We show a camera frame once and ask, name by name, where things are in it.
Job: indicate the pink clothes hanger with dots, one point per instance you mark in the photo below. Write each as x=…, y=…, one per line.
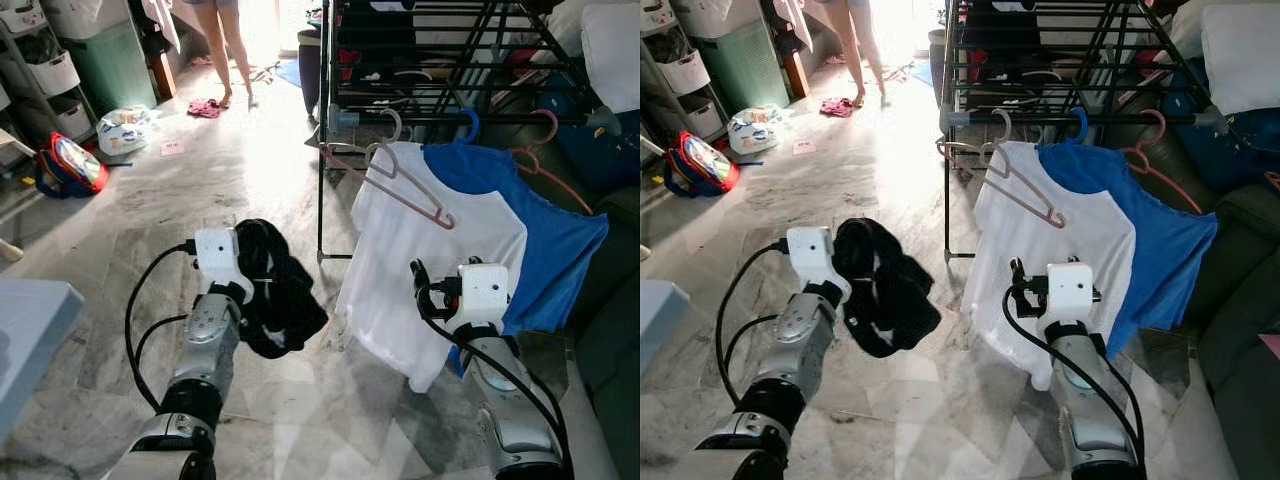
x=440, y=218
x=1050, y=215

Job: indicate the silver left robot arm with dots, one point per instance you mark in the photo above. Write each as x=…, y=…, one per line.
x=205, y=350
x=795, y=345

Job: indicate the grey clothes hanger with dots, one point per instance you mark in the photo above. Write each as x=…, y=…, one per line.
x=398, y=125
x=1008, y=125

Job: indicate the blue clothes hanger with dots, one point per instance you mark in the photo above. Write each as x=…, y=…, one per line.
x=1084, y=124
x=476, y=125

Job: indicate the salmon clothes hanger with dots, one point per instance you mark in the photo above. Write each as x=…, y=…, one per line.
x=553, y=125
x=1163, y=125

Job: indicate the white shirt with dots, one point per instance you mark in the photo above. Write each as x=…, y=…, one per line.
x=1050, y=240
x=430, y=290

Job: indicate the blue shirt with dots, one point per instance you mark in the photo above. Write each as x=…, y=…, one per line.
x=1160, y=250
x=550, y=250

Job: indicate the dark green sofa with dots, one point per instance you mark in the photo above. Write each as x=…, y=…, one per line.
x=615, y=350
x=1240, y=300

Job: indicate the black metal drying rack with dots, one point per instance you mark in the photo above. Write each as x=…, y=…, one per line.
x=500, y=118
x=1100, y=118

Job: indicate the dark blue fabric bundle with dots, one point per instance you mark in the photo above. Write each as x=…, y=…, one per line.
x=590, y=150
x=1250, y=150

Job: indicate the grey folding table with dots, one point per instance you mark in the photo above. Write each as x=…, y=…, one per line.
x=30, y=340
x=655, y=330

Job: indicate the blue floor mat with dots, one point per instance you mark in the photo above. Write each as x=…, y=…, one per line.
x=286, y=73
x=917, y=72

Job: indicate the pink cloth sheet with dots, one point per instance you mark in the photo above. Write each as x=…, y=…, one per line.
x=1272, y=347

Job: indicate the maroon cloth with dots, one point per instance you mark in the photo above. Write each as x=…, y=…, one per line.
x=837, y=108
x=204, y=108

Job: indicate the pink paper sheet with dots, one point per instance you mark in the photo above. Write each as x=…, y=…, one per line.
x=173, y=148
x=805, y=146

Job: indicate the barefoot person bare legs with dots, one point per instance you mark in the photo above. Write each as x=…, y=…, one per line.
x=218, y=50
x=850, y=50

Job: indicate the red blue backpack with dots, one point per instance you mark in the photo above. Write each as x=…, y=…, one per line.
x=705, y=165
x=75, y=165

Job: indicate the white pillow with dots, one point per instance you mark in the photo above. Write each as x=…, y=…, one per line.
x=1240, y=50
x=612, y=50

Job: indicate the white printed plastic bag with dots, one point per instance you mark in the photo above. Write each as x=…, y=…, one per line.
x=757, y=130
x=125, y=130

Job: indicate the shelf with white baskets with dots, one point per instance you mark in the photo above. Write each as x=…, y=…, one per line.
x=45, y=75
x=685, y=72

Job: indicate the green storage bin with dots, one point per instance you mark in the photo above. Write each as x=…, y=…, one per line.
x=110, y=70
x=755, y=70

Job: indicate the white storage box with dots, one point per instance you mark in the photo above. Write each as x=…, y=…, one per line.
x=85, y=18
x=715, y=18

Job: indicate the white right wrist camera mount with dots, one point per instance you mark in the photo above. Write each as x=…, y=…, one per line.
x=1070, y=295
x=485, y=295

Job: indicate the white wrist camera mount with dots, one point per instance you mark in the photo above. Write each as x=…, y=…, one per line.
x=812, y=255
x=485, y=295
x=1070, y=295
x=215, y=255

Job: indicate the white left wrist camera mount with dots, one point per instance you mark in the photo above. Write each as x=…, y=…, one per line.
x=215, y=255
x=812, y=255

